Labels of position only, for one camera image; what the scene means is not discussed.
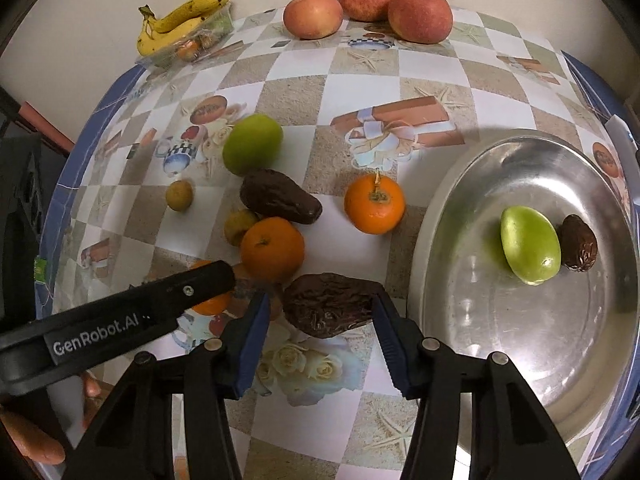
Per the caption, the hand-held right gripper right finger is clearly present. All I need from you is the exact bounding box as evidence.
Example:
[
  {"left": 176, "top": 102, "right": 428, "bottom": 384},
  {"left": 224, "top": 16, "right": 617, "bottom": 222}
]
[{"left": 370, "top": 285, "right": 583, "bottom": 480}]

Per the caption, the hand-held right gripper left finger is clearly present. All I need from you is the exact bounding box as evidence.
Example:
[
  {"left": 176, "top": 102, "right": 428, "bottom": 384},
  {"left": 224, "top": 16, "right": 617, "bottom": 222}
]
[{"left": 62, "top": 292, "right": 273, "bottom": 480}]

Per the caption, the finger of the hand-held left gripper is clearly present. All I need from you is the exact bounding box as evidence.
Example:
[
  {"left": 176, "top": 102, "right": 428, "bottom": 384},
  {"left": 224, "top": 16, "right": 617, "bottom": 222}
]
[{"left": 127, "top": 260, "right": 236, "bottom": 322}]

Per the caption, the orange mandarin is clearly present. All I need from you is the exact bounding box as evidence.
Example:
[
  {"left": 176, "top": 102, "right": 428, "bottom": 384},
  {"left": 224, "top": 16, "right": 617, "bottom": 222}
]
[
  {"left": 344, "top": 172, "right": 406, "bottom": 235},
  {"left": 240, "top": 216, "right": 306, "bottom": 283},
  {"left": 189, "top": 259, "right": 246, "bottom": 317}
]

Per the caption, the wrinkled brown date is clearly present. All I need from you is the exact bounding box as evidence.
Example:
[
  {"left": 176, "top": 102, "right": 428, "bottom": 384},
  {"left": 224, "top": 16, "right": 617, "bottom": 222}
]
[
  {"left": 239, "top": 169, "right": 323, "bottom": 225},
  {"left": 557, "top": 214, "right": 598, "bottom": 272},
  {"left": 282, "top": 272, "right": 376, "bottom": 339}
]

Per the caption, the round metal tray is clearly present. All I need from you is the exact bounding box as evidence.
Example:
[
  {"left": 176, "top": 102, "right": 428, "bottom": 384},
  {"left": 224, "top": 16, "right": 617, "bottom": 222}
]
[{"left": 406, "top": 129, "right": 638, "bottom": 453}]

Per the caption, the green jujube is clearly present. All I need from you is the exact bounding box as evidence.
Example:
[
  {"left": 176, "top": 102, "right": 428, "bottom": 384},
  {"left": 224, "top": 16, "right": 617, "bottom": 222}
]
[
  {"left": 222, "top": 113, "right": 284, "bottom": 177},
  {"left": 501, "top": 206, "right": 562, "bottom": 285}
]

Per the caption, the person's left hand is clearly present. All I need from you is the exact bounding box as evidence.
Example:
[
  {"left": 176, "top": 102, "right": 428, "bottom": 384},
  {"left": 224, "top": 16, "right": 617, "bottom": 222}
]
[{"left": 0, "top": 370, "right": 103, "bottom": 466}]

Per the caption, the dark chair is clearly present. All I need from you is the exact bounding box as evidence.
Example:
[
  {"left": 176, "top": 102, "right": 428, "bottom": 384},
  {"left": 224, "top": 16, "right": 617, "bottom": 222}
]
[{"left": 0, "top": 85, "right": 76, "bottom": 321}]

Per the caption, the checkered printed tablecloth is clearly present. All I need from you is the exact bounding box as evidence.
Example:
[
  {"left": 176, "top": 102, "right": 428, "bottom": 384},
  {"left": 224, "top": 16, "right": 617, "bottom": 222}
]
[{"left": 37, "top": 7, "right": 640, "bottom": 480}]

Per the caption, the yellow banana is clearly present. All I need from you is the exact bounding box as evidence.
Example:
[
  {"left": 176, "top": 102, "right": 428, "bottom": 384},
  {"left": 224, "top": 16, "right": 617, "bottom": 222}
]
[
  {"left": 137, "top": 5, "right": 206, "bottom": 57},
  {"left": 150, "top": 0, "right": 234, "bottom": 33}
]

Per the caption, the clear plastic container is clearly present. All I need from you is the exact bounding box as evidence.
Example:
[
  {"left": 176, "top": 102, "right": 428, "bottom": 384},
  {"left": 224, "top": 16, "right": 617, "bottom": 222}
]
[{"left": 135, "top": 2, "right": 236, "bottom": 68}]

